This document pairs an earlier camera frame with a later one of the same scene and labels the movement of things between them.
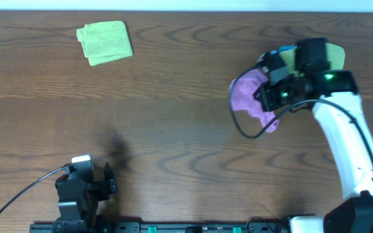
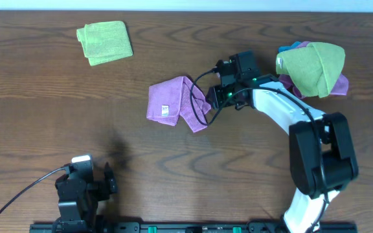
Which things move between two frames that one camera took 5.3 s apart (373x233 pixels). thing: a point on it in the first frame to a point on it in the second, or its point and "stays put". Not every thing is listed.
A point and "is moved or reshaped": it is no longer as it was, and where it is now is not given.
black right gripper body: x=281 y=94 to x=226 y=95
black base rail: x=159 y=227 stays put
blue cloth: x=285 y=48 stays put
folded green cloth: x=105 y=42 stays put
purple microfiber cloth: x=243 y=87 is moved or reshaped
